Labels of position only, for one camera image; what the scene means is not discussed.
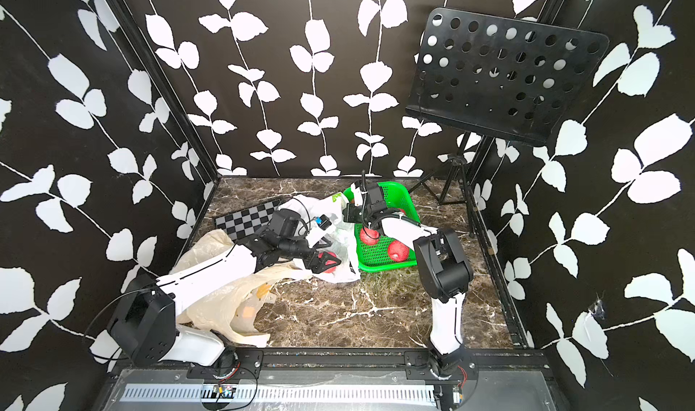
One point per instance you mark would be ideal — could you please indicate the white knotted plastic bag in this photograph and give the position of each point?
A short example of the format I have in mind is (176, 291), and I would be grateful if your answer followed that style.
(341, 234)

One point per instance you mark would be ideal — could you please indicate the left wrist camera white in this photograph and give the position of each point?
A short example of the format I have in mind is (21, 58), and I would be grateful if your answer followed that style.
(319, 229)

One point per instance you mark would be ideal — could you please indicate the yellow banana print plastic bag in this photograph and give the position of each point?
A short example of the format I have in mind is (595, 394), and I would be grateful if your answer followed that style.
(221, 311)

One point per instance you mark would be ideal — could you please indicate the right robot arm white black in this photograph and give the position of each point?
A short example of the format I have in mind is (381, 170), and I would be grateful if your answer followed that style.
(443, 267)

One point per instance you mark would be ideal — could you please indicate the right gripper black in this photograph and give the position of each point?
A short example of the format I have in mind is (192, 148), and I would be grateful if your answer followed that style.
(349, 217)

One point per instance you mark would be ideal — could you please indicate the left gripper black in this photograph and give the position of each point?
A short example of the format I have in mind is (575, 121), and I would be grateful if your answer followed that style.
(318, 265)

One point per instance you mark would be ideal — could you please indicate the red apple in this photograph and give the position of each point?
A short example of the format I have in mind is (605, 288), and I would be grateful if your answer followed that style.
(398, 252)
(328, 262)
(369, 237)

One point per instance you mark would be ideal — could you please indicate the black white checkerboard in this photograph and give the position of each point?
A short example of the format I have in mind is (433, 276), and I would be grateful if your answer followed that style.
(247, 221)

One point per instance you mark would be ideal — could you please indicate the small orange cube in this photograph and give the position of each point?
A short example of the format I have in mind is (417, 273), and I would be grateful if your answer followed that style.
(248, 313)

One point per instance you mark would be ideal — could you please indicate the black perforated music stand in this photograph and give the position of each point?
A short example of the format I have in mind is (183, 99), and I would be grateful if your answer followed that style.
(503, 84)

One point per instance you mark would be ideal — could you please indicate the white slotted cable duct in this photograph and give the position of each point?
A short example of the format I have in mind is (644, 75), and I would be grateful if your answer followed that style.
(234, 394)

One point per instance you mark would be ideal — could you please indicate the green perforated plastic basket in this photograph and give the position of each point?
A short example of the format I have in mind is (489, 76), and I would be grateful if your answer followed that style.
(377, 258)

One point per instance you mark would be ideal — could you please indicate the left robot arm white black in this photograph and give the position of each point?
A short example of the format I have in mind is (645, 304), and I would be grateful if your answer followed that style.
(144, 321)

